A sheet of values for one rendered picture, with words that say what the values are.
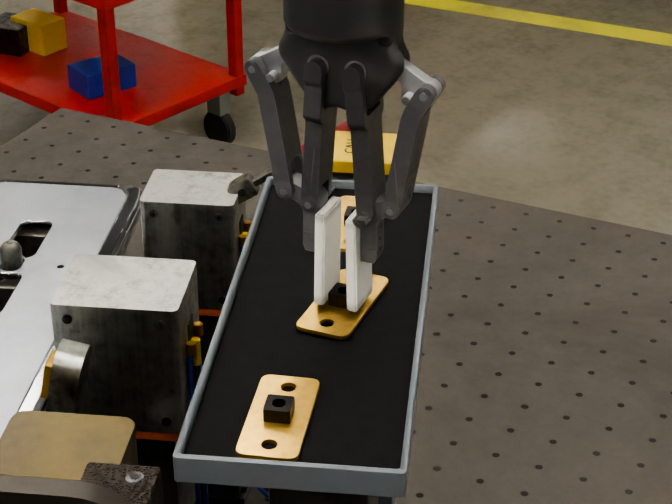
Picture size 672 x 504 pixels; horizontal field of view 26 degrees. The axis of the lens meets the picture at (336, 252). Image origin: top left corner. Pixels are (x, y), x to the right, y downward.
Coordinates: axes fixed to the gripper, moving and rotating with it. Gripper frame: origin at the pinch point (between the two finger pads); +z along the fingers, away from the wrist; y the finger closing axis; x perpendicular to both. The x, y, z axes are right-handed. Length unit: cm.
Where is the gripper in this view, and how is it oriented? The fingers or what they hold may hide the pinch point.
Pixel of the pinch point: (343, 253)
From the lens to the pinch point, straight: 98.7
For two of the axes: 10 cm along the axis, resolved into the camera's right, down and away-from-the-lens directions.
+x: -3.9, 4.6, -8.0
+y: -9.2, -1.9, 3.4
